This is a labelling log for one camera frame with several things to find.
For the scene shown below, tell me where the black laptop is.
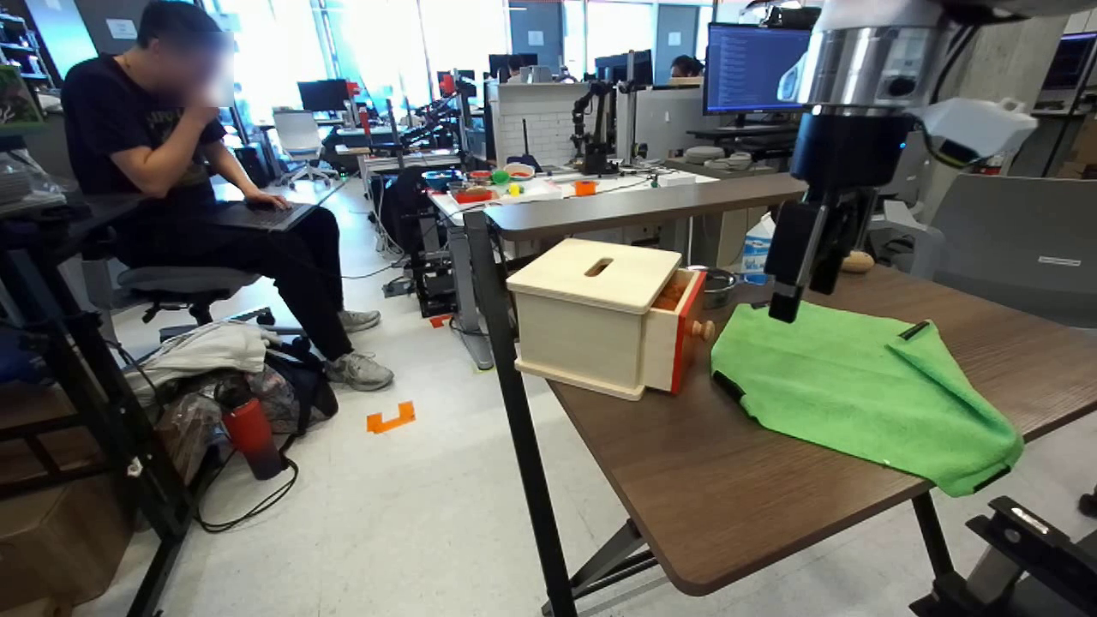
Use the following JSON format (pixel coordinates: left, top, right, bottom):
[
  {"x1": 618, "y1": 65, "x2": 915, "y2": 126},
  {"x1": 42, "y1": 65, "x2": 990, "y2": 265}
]
[{"x1": 213, "y1": 180, "x2": 349, "y2": 241}]

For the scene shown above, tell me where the large computer monitor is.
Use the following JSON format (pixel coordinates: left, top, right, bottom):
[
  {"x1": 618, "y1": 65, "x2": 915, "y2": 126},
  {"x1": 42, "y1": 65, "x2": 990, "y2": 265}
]
[{"x1": 699, "y1": 21, "x2": 816, "y2": 119}]

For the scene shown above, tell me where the person in black shirt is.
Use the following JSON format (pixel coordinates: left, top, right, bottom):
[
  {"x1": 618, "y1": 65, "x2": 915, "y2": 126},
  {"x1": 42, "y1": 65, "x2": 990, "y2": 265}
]
[{"x1": 61, "y1": 0, "x2": 398, "y2": 396}]

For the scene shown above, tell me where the wooden drawer with red front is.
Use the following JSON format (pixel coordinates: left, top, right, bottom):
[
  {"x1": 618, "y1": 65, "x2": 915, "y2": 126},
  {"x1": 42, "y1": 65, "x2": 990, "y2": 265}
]
[{"x1": 643, "y1": 265, "x2": 719, "y2": 400}]

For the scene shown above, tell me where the orange floor bracket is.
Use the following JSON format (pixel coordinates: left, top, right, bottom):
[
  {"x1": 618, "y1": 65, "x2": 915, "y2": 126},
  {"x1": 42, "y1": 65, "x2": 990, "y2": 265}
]
[{"x1": 362, "y1": 398, "x2": 421, "y2": 438}]

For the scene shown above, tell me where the light wooden box with slot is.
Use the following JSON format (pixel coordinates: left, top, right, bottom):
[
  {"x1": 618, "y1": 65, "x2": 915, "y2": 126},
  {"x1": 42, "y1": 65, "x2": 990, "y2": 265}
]
[{"x1": 505, "y1": 237, "x2": 689, "y2": 403}]

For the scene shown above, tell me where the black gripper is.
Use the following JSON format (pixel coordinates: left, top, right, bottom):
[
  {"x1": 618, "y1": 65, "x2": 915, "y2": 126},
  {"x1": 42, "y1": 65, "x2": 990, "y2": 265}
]
[{"x1": 761, "y1": 108, "x2": 919, "y2": 327}]

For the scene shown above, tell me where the cardboard box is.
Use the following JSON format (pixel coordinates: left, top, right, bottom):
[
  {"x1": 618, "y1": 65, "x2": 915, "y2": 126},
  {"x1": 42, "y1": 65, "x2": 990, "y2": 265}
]
[{"x1": 0, "y1": 478, "x2": 136, "y2": 617}]

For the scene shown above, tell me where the grey chair backrest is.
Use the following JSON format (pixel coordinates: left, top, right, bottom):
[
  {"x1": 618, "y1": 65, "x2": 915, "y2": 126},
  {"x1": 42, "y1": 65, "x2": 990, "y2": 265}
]
[{"x1": 912, "y1": 170, "x2": 1097, "y2": 330}]

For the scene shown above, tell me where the red thermos bottle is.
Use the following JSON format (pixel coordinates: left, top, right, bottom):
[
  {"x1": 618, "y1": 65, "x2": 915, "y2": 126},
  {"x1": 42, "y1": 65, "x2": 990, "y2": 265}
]
[{"x1": 221, "y1": 392, "x2": 288, "y2": 483}]

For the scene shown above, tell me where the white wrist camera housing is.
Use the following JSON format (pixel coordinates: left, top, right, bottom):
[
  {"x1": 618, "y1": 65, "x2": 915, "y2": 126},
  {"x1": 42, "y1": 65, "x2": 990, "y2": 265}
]
[{"x1": 915, "y1": 93, "x2": 1042, "y2": 176}]

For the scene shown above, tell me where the white cloth pile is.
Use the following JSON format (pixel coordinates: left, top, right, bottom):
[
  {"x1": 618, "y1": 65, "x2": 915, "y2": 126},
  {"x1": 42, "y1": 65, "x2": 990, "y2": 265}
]
[{"x1": 133, "y1": 319, "x2": 282, "y2": 389}]

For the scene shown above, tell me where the small dark monitor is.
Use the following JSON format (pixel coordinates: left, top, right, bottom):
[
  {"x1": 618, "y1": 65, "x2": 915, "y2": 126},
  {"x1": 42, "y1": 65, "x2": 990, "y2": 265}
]
[{"x1": 294, "y1": 76, "x2": 359, "y2": 118}]

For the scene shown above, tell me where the clear bottle with blue label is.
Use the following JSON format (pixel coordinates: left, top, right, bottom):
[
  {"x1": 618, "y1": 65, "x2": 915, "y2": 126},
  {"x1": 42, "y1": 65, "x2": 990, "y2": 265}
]
[{"x1": 737, "y1": 214, "x2": 785, "y2": 288}]

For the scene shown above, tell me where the black backpack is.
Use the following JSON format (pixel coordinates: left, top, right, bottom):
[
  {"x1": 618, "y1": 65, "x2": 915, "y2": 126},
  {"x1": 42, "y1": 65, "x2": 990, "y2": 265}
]
[{"x1": 257, "y1": 338, "x2": 342, "y2": 422}]

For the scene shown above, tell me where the brown potato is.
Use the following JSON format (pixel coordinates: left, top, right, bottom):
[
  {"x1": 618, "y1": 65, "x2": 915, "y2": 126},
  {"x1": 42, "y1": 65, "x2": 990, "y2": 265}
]
[{"x1": 838, "y1": 246, "x2": 881, "y2": 279}]

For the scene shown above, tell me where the dark desk with black legs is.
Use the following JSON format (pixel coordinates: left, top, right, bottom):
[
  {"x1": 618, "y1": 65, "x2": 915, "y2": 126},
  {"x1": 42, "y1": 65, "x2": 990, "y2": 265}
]
[{"x1": 424, "y1": 168, "x2": 808, "y2": 617}]

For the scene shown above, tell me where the white pegboard panel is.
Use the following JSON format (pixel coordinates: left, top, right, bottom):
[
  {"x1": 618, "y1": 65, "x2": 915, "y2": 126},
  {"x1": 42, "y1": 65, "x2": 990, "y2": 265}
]
[{"x1": 490, "y1": 78, "x2": 598, "y2": 164}]

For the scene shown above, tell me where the green cloth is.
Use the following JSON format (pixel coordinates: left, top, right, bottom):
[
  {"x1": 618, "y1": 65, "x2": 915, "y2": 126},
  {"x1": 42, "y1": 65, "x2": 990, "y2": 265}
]
[{"x1": 709, "y1": 298, "x2": 1027, "y2": 502}]

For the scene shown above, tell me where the black office chair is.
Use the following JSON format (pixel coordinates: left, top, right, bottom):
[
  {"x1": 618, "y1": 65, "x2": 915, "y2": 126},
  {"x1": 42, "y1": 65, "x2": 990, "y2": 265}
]
[{"x1": 109, "y1": 261, "x2": 282, "y2": 334}]

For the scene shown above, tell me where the black side desk frame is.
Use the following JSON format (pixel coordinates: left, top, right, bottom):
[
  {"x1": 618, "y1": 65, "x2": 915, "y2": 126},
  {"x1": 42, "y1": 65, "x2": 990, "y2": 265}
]
[{"x1": 0, "y1": 189, "x2": 200, "y2": 617}]

